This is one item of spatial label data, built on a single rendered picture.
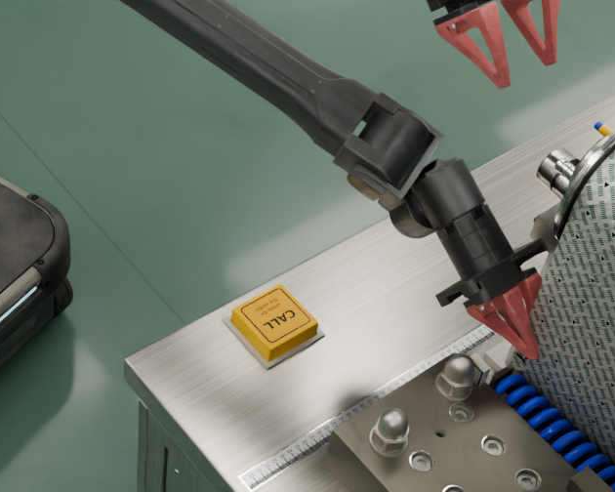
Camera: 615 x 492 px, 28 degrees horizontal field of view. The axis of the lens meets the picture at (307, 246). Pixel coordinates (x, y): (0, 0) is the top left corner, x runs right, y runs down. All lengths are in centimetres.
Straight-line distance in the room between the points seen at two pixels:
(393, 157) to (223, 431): 35
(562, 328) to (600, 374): 5
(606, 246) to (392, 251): 46
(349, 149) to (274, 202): 162
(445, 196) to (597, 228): 17
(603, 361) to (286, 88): 38
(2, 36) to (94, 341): 97
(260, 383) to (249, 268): 130
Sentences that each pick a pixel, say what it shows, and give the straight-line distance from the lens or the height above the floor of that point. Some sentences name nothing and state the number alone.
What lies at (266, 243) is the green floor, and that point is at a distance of 267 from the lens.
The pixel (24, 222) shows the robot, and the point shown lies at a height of 24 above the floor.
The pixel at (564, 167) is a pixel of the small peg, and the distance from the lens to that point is 112.
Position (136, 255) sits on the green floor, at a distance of 262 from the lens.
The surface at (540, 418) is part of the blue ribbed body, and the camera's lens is 119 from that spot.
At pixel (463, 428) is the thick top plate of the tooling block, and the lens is 117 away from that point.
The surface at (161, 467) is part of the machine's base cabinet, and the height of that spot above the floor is 78.
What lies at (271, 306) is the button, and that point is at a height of 92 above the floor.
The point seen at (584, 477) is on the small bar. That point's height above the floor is 105.
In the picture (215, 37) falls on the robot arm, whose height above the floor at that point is 125.
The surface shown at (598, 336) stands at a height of 115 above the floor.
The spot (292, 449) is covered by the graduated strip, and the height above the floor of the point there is 90.
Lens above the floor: 198
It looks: 48 degrees down
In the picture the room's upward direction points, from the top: 10 degrees clockwise
